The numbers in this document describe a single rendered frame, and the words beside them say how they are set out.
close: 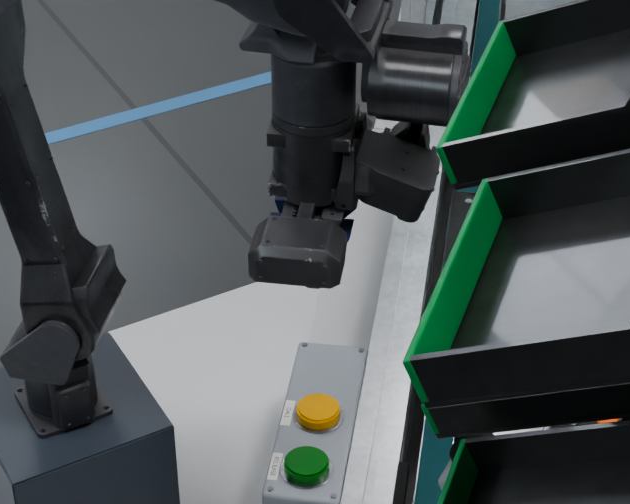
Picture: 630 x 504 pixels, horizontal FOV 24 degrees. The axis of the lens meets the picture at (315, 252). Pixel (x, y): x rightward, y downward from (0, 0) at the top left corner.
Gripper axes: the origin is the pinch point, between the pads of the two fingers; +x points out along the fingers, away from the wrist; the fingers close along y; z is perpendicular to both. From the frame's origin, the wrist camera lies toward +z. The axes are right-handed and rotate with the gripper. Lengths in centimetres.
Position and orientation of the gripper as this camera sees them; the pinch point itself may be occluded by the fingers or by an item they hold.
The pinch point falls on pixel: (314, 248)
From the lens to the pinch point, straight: 106.3
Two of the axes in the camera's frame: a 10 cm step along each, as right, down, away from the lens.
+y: 1.5, -6.0, 7.9
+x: 0.0, 8.0, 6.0
